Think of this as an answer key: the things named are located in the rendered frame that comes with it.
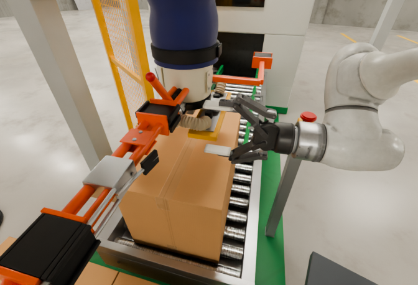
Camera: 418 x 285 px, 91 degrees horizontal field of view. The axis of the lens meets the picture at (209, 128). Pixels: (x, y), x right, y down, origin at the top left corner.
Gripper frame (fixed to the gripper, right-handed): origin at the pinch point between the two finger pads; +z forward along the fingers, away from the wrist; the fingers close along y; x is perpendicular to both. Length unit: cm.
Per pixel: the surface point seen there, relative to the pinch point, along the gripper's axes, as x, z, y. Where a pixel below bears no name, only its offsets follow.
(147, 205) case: -4.0, 21.7, 34.5
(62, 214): -30.0, 14.6, -2.9
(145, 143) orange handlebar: -11.5, 11.2, -2.1
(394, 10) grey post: 268, -153, -4
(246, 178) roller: 47, -12, 68
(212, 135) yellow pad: 10.1, 1.3, 10.2
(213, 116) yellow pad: 20.7, 3.2, 9.5
